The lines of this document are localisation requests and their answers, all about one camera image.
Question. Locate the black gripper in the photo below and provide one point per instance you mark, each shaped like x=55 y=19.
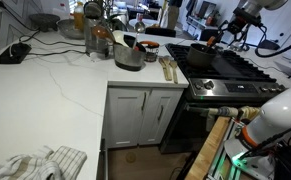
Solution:
x=243 y=19

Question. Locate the glass utensil holder jar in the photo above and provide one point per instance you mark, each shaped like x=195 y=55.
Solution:
x=96 y=45

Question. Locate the dark armchair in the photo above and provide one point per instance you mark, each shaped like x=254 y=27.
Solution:
x=205 y=34

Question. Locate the stainless gas stove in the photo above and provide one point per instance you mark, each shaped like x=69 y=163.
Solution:
x=238 y=71

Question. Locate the standing person in khaki trousers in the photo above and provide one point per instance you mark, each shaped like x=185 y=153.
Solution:
x=172 y=13

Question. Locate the stove control knob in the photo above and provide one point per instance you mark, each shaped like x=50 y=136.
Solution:
x=198 y=85
x=209 y=84

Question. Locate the black chair back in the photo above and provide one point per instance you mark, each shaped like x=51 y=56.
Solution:
x=160 y=32

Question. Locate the slotted wooden spatula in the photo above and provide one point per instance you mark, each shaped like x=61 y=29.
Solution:
x=174 y=71

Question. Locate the plain wooden spatula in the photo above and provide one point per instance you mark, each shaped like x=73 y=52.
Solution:
x=169 y=74

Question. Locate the wooden spoon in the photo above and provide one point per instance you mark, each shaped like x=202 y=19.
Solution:
x=163 y=68

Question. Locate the glass jar with orange lid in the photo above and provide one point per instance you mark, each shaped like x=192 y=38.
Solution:
x=151 y=50

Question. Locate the round white table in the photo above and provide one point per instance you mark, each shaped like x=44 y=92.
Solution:
x=141 y=22

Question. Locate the steel ladle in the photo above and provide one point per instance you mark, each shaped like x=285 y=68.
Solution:
x=139 y=27

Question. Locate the grey metal bucket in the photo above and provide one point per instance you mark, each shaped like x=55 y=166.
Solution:
x=128 y=56

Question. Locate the white spatula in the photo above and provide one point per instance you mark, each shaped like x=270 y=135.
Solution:
x=120 y=38

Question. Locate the narrow white cabinet door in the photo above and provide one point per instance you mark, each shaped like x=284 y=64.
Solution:
x=160 y=126

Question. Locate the wooden butcher block table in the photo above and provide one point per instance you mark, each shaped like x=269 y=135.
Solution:
x=208 y=150

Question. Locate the copper ladle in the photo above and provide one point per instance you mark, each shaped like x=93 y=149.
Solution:
x=101 y=33

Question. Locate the black round skimmer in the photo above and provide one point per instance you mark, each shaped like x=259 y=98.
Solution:
x=93 y=10

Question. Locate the wide white cabinet door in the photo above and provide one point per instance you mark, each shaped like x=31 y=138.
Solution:
x=125 y=116

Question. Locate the orange juice bottle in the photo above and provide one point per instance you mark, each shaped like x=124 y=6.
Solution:
x=79 y=16

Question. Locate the wide metal bowl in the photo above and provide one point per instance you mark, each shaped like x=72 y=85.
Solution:
x=68 y=29

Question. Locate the black flat countertop device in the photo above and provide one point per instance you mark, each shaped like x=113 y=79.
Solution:
x=13 y=53

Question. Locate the checkered dish towel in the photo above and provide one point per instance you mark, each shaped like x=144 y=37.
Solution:
x=51 y=163

